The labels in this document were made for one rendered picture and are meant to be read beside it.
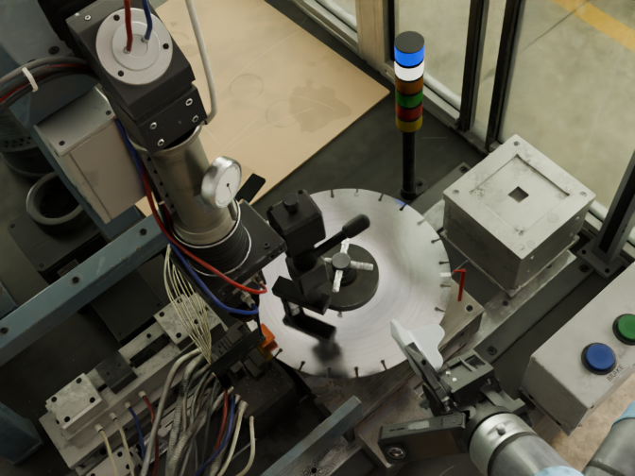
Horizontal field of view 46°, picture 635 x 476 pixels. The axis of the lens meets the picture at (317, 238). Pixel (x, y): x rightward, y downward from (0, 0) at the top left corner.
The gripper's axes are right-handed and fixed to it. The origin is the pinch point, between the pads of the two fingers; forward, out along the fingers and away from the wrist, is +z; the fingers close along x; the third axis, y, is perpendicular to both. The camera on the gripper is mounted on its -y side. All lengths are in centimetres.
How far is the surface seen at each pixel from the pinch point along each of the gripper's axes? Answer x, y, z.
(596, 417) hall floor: -86, 55, 50
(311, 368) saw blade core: 0.7, -11.0, 8.5
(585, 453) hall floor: -89, 47, 45
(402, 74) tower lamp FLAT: 29.9, 22.3, 23.6
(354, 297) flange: 5.0, 0.0, 13.2
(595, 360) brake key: -13.1, 26.1, -4.8
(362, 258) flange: 7.9, 4.3, 17.5
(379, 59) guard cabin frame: 21, 36, 67
